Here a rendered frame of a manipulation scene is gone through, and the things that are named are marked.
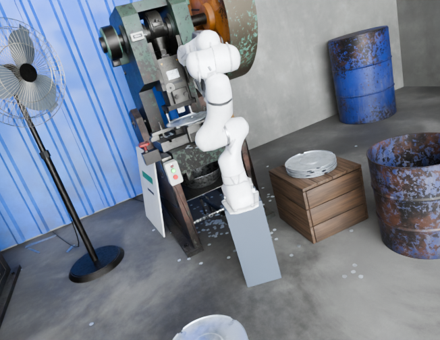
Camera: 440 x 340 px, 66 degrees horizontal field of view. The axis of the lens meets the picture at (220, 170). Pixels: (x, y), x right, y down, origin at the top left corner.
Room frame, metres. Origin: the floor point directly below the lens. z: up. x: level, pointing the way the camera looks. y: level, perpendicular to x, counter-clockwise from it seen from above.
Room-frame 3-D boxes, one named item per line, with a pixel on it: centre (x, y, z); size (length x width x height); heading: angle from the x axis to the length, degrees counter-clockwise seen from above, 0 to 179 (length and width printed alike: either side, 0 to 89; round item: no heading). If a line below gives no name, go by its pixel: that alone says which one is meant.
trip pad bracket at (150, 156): (1.93, 0.36, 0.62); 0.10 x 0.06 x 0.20; 108
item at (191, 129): (2.08, 0.08, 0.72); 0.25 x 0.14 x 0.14; 18
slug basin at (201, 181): (2.24, 0.14, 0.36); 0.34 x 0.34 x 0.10
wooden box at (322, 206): (1.85, -0.52, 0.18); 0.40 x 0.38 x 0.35; 14
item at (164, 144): (2.24, 0.14, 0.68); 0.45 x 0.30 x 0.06; 108
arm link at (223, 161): (1.52, -0.09, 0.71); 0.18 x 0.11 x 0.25; 106
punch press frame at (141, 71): (2.38, 0.18, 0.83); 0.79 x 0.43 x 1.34; 18
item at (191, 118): (2.12, 0.10, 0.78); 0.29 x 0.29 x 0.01
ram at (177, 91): (2.20, 0.12, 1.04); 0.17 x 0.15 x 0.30; 18
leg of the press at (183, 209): (2.29, 0.43, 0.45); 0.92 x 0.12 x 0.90; 18
